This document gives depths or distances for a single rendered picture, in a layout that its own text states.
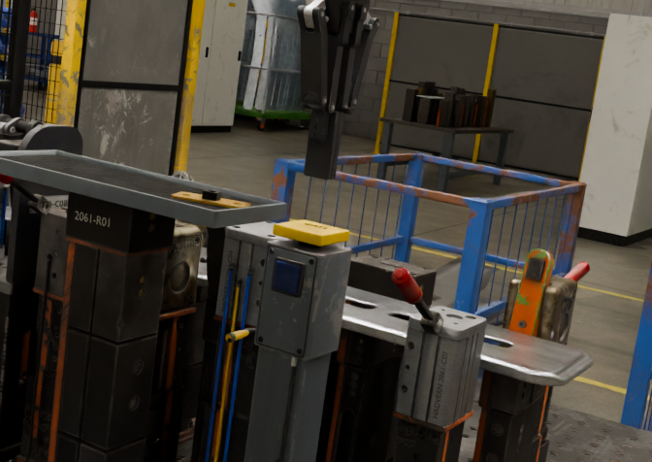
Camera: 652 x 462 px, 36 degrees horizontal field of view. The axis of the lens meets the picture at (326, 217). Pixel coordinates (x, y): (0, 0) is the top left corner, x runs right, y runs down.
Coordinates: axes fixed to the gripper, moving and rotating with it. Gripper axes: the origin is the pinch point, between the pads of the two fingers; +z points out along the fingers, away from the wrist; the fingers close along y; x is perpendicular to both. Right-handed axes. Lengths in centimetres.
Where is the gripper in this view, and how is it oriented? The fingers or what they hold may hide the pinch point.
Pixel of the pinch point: (323, 144)
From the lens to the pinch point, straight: 103.5
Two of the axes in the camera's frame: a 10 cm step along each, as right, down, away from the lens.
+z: -1.3, 9.8, 1.7
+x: -8.5, -2.0, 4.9
